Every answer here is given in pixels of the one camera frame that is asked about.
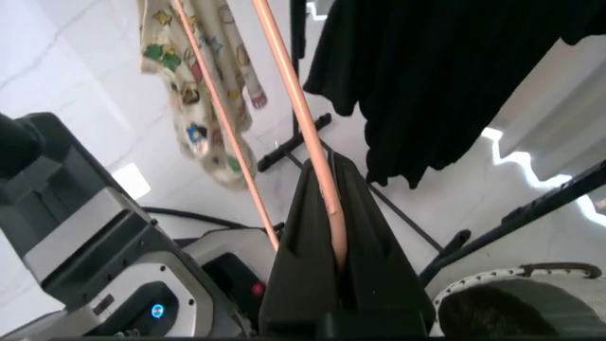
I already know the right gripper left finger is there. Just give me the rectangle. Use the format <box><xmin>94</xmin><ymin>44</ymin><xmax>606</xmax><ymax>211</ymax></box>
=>
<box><xmin>258</xmin><ymin>159</ymin><xmax>341</xmax><ymax>329</ymax></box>

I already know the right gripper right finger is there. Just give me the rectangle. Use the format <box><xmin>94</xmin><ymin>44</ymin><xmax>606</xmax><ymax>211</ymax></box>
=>
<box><xmin>330</xmin><ymin>151</ymin><xmax>436</xmax><ymax>329</ymax></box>

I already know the pink clothes hanger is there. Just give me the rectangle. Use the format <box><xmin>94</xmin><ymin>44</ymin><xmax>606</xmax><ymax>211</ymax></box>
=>
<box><xmin>172</xmin><ymin>0</ymin><xmax>349</xmax><ymax>274</ymax></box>

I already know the black t-shirt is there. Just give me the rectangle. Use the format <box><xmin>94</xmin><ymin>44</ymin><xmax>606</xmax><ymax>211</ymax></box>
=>
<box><xmin>302</xmin><ymin>0</ymin><xmax>606</xmax><ymax>190</ymax></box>

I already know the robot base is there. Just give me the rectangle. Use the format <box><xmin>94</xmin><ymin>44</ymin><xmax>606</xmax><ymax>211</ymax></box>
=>
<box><xmin>0</xmin><ymin>112</ymin><xmax>285</xmax><ymax>340</ymax></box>

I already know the black clothes rack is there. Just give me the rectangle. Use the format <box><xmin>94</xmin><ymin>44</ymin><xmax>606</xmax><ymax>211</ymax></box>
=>
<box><xmin>257</xmin><ymin>0</ymin><xmax>606</xmax><ymax>288</ymax></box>

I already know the white laundry basket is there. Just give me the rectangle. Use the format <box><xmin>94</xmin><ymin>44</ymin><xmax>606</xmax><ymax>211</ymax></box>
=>
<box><xmin>430</xmin><ymin>262</ymin><xmax>606</xmax><ymax>338</ymax></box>

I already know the black garment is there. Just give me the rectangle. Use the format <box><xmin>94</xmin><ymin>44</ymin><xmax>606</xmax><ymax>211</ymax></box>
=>
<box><xmin>437</xmin><ymin>283</ymin><xmax>561</xmax><ymax>338</ymax></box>

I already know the cream printed garment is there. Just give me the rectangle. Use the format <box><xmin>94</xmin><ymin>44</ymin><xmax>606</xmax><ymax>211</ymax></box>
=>
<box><xmin>136</xmin><ymin>0</ymin><xmax>269</xmax><ymax>191</ymax></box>

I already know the white curtain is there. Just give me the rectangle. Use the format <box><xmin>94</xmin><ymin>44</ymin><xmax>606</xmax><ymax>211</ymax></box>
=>
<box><xmin>487</xmin><ymin>33</ymin><xmax>606</xmax><ymax>182</ymax></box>

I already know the black cable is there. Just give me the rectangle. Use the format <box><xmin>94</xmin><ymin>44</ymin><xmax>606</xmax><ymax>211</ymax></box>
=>
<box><xmin>141</xmin><ymin>206</ymin><xmax>285</xmax><ymax>234</ymax></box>

